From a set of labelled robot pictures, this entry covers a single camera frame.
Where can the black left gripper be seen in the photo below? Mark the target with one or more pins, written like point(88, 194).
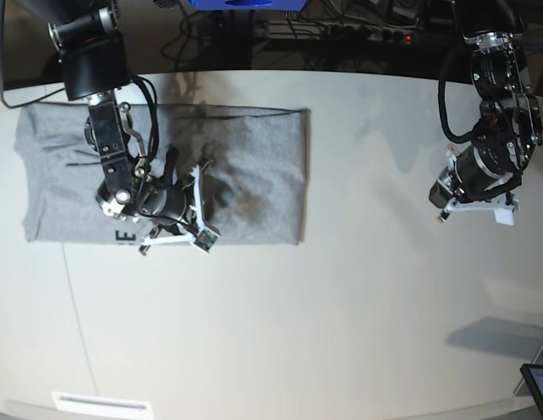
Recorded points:
point(469, 177)

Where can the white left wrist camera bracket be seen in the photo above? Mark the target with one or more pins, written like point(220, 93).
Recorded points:
point(503, 207)

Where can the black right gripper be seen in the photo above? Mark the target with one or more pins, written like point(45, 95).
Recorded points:
point(169, 204)

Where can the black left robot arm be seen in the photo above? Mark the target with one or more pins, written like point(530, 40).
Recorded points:
point(501, 143)

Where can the tablet with dark frame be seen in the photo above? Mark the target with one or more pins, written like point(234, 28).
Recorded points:
point(533, 377)

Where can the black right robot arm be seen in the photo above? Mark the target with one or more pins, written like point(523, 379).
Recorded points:
point(94, 64)

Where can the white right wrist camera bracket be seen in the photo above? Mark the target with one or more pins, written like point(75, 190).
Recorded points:
point(207, 235)

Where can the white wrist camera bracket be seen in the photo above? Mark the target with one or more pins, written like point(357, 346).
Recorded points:
point(503, 207)
point(207, 235)

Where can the grey T-shirt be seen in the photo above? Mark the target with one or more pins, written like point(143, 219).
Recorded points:
point(254, 188)

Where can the black power strip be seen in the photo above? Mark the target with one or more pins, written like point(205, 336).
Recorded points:
point(367, 33)

